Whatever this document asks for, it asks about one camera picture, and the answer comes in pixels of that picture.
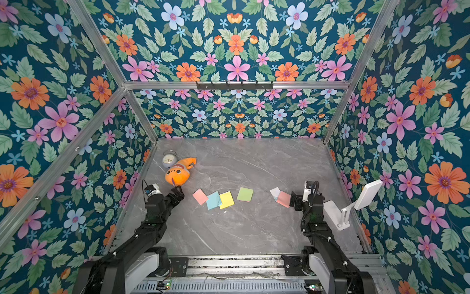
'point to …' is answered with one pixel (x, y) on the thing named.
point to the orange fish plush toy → (179, 174)
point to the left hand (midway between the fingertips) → (176, 189)
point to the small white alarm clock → (169, 158)
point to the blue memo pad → (213, 201)
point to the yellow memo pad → (227, 199)
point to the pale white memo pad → (275, 192)
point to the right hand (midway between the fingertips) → (307, 191)
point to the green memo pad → (245, 195)
